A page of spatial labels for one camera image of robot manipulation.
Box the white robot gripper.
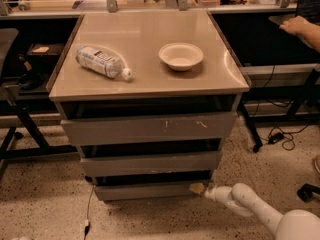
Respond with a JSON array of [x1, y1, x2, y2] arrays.
[[189, 183, 232, 204]]

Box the grey bottom drawer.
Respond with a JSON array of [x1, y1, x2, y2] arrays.
[[95, 170, 211, 201]]

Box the grey drawer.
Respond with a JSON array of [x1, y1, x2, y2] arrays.
[[81, 139, 222, 177], [95, 170, 211, 201], [62, 96, 237, 146]]

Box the person's forearm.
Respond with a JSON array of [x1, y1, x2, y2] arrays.
[[302, 23, 320, 52]]

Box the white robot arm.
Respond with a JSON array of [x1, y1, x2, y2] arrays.
[[189, 183, 320, 240]]

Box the grey middle drawer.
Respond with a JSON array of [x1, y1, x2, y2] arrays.
[[81, 139, 222, 177]]

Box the grey top drawer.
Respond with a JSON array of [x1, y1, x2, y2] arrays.
[[62, 96, 237, 146]]

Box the grey drawer cabinet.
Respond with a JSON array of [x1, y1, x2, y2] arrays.
[[46, 10, 251, 203]]

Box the person's hand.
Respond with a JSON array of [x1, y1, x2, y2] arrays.
[[279, 16, 309, 35]]

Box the black table leg right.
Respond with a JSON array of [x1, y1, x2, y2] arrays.
[[238, 102, 263, 153]]

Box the black power adapter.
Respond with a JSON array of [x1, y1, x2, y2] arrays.
[[268, 132, 284, 144]]

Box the black chair wheel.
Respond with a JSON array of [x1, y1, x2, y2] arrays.
[[297, 184, 320, 202]]

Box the white paper bowl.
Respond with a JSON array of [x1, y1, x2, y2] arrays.
[[158, 43, 204, 72]]

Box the plastic water bottle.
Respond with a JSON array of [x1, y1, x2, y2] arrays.
[[76, 46, 133, 81]]

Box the black box on shelf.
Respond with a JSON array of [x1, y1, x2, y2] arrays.
[[27, 43, 64, 73]]

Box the black laptop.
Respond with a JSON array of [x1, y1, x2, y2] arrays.
[[296, 0, 320, 25]]

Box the black floor cable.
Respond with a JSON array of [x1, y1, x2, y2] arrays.
[[83, 183, 96, 237]]

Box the black table frame left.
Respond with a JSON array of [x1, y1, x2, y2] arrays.
[[0, 85, 76, 177]]

